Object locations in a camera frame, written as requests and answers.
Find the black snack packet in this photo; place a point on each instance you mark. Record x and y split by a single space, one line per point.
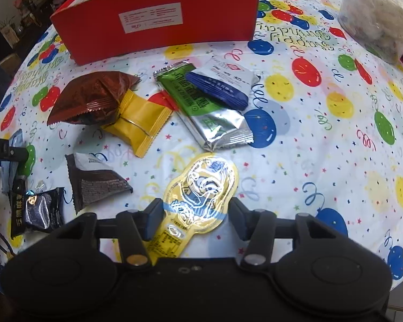
37 211

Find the red cardboard box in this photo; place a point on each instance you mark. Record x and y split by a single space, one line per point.
205 26

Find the dark brown triangular snack packet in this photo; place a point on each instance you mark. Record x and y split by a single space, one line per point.
94 187

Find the clear plastic bag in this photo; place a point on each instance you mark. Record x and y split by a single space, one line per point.
376 13

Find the light blue snack packet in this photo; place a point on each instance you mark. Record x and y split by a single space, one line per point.
7 171

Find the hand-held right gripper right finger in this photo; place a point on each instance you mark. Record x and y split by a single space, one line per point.
237 218

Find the small wooden chair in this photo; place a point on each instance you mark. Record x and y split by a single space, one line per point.
10 63

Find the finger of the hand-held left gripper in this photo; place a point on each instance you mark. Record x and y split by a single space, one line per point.
19 153
19 183

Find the blue silver snack packet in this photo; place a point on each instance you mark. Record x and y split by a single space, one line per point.
218 89

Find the balloon print tablecloth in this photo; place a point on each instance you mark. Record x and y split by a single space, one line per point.
305 161

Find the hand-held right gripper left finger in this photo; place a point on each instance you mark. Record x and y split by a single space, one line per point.
154 216

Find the green silver snack packet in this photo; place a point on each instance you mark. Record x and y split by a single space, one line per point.
188 100

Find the yellow spoon-shaped snack packet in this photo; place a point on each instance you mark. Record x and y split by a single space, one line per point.
201 187

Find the dark tv console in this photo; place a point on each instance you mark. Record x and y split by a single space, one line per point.
43 3

